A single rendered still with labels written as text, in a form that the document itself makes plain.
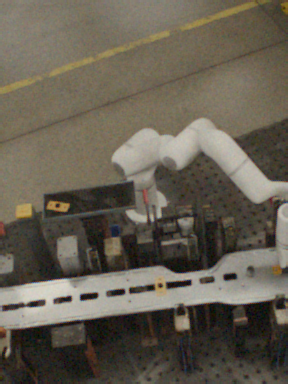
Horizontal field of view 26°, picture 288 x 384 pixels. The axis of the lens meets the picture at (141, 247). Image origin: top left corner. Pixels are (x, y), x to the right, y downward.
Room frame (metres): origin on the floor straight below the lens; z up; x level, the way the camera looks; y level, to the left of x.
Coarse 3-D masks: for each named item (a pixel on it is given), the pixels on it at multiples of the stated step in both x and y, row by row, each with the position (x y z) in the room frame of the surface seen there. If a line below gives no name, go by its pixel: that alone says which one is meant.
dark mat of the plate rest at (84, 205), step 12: (60, 192) 1.65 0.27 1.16; (72, 192) 1.64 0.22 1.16; (84, 192) 1.63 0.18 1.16; (96, 192) 1.61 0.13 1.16; (108, 192) 1.60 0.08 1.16; (120, 192) 1.59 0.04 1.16; (132, 192) 1.58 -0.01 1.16; (72, 204) 1.58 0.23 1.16; (84, 204) 1.57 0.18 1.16; (96, 204) 1.55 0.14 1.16; (108, 204) 1.54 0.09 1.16; (120, 204) 1.53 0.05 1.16; (132, 204) 1.52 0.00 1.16; (48, 216) 1.54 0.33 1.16
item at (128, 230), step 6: (126, 228) 1.46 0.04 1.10; (132, 228) 1.45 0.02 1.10; (126, 234) 1.43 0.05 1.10; (132, 234) 1.43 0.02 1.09; (126, 240) 1.43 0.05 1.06; (132, 240) 1.43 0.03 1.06; (126, 246) 1.43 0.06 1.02; (132, 246) 1.43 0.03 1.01; (132, 252) 1.43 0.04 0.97; (132, 258) 1.43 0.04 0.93; (138, 258) 1.43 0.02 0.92; (132, 264) 1.43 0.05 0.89; (138, 264) 1.43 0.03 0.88
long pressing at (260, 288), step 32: (224, 256) 1.30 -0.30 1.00; (256, 256) 1.28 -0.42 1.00; (0, 288) 1.37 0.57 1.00; (32, 288) 1.34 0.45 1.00; (64, 288) 1.31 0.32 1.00; (96, 288) 1.28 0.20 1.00; (128, 288) 1.25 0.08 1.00; (192, 288) 1.19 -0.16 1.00; (224, 288) 1.17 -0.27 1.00; (256, 288) 1.14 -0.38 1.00; (0, 320) 1.22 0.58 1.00; (32, 320) 1.20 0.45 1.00; (64, 320) 1.17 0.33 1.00
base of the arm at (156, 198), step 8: (136, 192) 1.74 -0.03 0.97; (152, 192) 1.75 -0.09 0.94; (136, 200) 1.75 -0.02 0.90; (152, 200) 1.75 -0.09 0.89; (160, 200) 1.81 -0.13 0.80; (144, 208) 1.74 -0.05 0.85; (160, 208) 1.77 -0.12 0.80; (136, 216) 1.75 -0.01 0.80; (144, 216) 1.74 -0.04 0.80; (152, 216) 1.73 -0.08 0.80; (160, 216) 1.72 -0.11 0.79
